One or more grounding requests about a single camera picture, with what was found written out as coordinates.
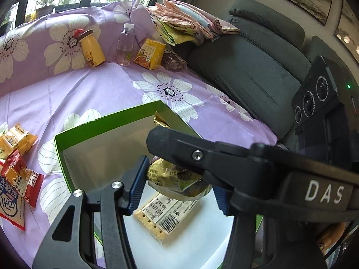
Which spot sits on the clear plastic water bottle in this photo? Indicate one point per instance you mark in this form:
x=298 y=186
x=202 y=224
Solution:
x=124 y=47

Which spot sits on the yellow orange snack packet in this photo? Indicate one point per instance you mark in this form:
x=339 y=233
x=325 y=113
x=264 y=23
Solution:
x=16 y=140

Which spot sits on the green cardboard box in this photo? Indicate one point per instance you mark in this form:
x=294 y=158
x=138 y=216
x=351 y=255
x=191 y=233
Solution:
x=112 y=145

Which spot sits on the grey upholstered chair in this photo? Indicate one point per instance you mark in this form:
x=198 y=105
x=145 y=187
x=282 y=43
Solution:
x=252 y=70

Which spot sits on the yellow green snack packet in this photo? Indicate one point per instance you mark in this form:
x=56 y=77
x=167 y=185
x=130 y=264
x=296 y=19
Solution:
x=174 y=180

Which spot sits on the purple floral bed sheet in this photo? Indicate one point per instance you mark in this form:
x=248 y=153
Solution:
x=98 y=89

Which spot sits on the clear cracker packet white label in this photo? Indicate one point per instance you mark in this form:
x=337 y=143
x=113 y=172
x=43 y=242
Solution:
x=165 y=215

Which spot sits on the dark clear snack packet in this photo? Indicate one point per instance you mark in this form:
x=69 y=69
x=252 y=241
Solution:
x=174 y=61

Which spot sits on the white red snack packet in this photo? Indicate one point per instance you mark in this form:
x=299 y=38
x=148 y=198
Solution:
x=11 y=207

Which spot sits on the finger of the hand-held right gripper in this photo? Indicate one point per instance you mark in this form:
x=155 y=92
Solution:
x=196 y=154

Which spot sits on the yellow snack carton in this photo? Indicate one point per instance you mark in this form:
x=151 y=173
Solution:
x=150 y=53

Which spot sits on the yellow bear bottle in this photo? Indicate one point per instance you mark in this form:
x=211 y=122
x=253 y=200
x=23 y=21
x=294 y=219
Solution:
x=91 y=50

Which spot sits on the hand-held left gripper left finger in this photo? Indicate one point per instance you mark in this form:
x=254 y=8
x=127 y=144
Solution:
x=138 y=185

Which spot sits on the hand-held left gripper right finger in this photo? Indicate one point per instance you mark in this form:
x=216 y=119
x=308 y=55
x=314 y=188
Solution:
x=221 y=201

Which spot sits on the yellow brown snack packet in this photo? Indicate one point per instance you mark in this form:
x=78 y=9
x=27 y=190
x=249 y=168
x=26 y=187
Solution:
x=160 y=121

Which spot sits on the pink folded bedding pile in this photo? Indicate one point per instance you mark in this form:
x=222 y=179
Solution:
x=185 y=19

